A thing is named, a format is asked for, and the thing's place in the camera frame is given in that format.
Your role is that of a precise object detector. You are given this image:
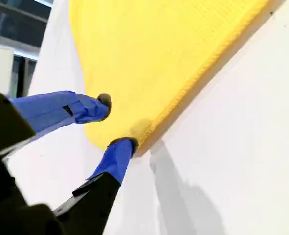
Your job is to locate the yellow square towel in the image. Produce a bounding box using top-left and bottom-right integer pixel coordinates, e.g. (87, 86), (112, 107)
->
(68, 0), (273, 154)

